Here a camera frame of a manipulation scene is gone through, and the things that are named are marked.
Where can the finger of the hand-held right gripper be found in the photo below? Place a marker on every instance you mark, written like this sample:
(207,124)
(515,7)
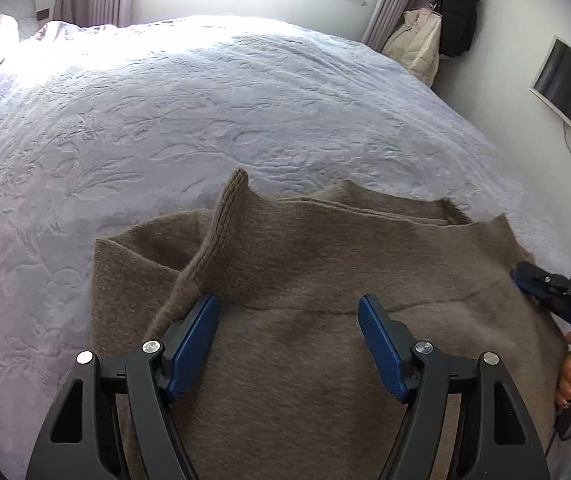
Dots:
(540,285)

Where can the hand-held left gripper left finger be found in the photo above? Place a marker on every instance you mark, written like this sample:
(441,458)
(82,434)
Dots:
(193,345)

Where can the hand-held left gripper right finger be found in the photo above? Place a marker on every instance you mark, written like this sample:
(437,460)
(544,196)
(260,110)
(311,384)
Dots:
(383,345)

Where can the brown knit sweater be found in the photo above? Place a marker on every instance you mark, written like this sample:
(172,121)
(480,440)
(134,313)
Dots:
(315,320)

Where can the bed with lavender quilt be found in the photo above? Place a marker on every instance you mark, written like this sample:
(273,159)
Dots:
(165,125)

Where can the cream puffer jacket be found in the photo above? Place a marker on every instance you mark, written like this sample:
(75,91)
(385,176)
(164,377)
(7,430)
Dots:
(415,47)

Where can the black hanging jacket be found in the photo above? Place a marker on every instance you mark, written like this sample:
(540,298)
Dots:
(458,12)

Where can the grey padded headboard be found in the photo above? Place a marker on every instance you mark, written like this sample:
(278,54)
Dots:
(18,10)

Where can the wall mounted television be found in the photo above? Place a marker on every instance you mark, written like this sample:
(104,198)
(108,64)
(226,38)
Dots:
(570,90)

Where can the dark bedside wall switch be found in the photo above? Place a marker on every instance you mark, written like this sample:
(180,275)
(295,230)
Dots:
(42,13)

